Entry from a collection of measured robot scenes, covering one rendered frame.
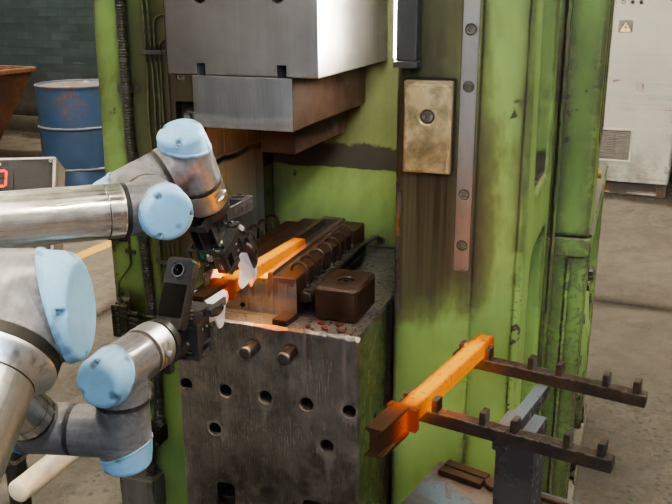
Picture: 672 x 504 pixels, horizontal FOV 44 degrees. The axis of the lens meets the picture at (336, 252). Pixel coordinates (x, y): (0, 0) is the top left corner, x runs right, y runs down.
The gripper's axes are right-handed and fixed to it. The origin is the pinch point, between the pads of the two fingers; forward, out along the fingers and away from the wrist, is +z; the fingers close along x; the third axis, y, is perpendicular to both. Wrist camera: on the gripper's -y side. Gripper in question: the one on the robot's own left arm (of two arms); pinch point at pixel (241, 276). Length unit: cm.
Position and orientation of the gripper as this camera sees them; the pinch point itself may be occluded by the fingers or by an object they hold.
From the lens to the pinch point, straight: 153.4
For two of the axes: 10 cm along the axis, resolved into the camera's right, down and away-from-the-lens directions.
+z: 1.7, 7.0, 7.0
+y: -2.9, 7.1, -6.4
